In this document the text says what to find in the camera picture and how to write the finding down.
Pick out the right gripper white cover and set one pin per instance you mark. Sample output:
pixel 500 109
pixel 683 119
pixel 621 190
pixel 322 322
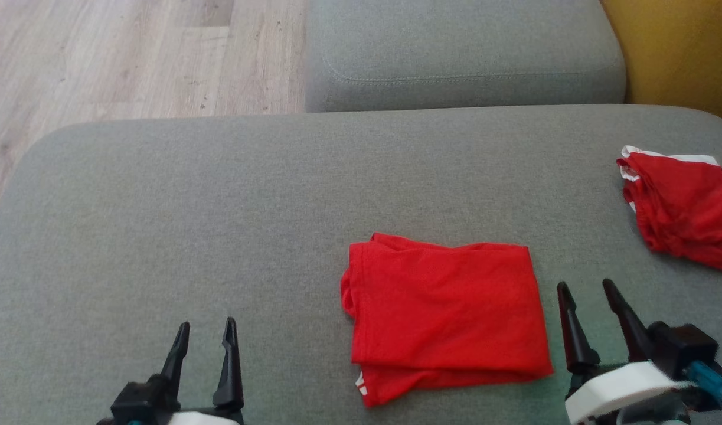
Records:
pixel 620 391

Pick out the large grey sofa seat cushion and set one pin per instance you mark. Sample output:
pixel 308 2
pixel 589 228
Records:
pixel 219 236

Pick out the red basketball jersey white stripes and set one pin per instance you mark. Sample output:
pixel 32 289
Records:
pixel 443 307

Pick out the red shorts white waistband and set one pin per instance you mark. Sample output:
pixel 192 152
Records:
pixel 685 200

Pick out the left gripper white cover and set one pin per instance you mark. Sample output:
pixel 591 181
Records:
pixel 207 419

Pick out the mustard yellow sofa cushion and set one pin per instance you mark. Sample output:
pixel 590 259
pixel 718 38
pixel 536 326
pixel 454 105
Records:
pixel 685 53

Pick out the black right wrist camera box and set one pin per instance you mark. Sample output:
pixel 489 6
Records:
pixel 685 348

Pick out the small grey sofa cushion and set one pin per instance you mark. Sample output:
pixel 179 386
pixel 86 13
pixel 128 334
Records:
pixel 467 53

